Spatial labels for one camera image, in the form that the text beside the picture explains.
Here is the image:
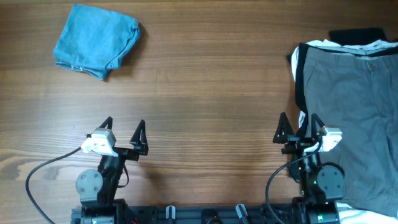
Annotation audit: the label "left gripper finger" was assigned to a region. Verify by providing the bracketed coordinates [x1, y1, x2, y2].
[130, 119, 149, 155]
[99, 116, 113, 129]

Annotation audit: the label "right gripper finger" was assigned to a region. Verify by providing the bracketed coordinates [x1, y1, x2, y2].
[310, 113, 325, 139]
[272, 112, 294, 144]

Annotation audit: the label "grey khaki shorts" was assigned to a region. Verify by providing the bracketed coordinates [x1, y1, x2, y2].
[302, 47, 398, 218]

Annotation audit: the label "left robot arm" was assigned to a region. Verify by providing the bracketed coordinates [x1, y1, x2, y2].
[76, 117, 149, 223]

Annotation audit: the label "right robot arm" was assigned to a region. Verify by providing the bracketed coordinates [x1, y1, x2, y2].
[266, 112, 345, 223]

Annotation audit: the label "black shorts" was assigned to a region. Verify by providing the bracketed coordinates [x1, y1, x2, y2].
[287, 40, 397, 136]

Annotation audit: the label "folded blue denim shorts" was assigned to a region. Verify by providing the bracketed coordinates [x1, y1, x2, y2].
[53, 4, 141, 80]

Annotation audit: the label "white garment under pile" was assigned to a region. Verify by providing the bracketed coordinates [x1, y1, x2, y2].
[290, 39, 398, 224]

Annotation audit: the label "black garment at back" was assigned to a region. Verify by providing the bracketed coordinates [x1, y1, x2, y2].
[329, 27, 387, 45]

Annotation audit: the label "left white rail clip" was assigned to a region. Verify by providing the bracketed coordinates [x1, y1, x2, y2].
[165, 205, 176, 220]

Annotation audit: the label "white rail clip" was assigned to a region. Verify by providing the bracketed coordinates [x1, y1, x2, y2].
[235, 203, 248, 219]
[165, 205, 176, 220]

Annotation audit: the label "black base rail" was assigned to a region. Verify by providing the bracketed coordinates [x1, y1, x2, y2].
[70, 203, 341, 224]

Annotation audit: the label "right white rail clip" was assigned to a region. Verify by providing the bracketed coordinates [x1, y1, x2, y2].
[235, 203, 248, 219]

